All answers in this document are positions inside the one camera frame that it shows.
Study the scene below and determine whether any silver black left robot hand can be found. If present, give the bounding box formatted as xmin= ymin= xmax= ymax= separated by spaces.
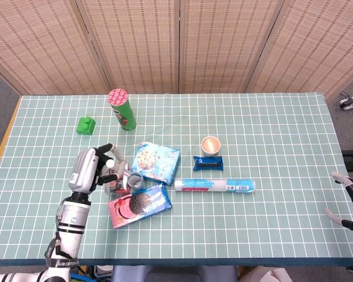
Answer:
xmin=68 ymin=143 xmax=127 ymax=196

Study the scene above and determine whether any clear box with red items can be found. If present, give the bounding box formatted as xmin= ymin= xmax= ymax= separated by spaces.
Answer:
xmin=104 ymin=160 xmax=134 ymax=196

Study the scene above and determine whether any green toy building block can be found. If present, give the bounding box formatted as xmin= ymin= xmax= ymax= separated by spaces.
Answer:
xmin=76 ymin=116 xmax=96 ymax=136

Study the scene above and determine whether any small metal can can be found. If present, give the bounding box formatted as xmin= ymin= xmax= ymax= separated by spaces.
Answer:
xmin=126 ymin=172 xmax=147 ymax=192

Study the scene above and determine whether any pink and blue Oreo box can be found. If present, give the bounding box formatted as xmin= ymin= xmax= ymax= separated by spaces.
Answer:
xmin=107 ymin=184 xmax=173 ymax=230

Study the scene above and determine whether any green Pringles chips can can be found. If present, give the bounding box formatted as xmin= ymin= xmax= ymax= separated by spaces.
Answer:
xmin=107 ymin=88 xmax=137 ymax=132

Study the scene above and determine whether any blue chocolate chip cookie box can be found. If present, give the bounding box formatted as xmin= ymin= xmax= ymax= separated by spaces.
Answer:
xmin=131 ymin=141 xmax=181 ymax=186

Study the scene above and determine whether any green checked tablecloth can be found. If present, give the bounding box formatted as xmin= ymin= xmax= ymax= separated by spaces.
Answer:
xmin=0 ymin=93 xmax=353 ymax=267

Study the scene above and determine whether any blue Oreo snack pack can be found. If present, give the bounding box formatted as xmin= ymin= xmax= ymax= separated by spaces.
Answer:
xmin=192 ymin=155 xmax=225 ymax=172

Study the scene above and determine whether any white paper cup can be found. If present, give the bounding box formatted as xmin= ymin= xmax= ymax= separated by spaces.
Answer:
xmin=201 ymin=135 xmax=222 ymax=157

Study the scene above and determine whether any plastic wrap roll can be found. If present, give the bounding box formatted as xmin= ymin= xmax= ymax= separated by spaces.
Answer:
xmin=174 ymin=177 xmax=257 ymax=194

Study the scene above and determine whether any bamboo folding screen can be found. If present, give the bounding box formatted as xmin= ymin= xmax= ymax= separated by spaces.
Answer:
xmin=0 ymin=0 xmax=353 ymax=100

